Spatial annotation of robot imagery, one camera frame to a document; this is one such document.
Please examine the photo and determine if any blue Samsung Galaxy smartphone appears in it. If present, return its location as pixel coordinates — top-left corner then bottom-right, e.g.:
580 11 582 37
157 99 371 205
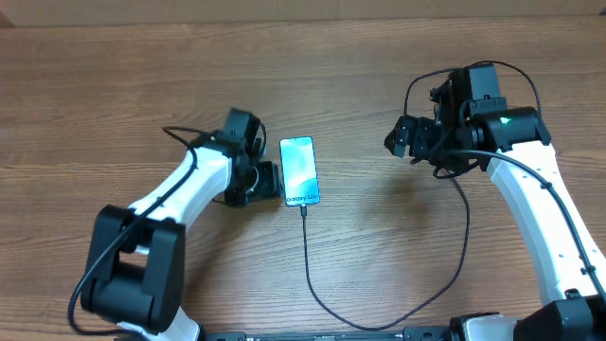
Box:
279 136 321 206

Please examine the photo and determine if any black USB charging cable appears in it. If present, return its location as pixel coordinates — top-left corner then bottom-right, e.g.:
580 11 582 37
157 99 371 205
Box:
298 60 544 332

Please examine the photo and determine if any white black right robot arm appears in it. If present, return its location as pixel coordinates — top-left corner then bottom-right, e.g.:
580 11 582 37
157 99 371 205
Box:
383 61 605 340

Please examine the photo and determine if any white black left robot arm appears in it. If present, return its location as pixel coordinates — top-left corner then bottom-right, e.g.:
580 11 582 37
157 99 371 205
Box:
67 108 281 340

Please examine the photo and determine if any brown cardboard box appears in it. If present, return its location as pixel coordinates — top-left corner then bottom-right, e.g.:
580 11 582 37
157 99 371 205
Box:
1 0 605 27

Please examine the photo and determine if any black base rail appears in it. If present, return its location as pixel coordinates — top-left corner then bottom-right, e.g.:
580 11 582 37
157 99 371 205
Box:
199 326 464 341

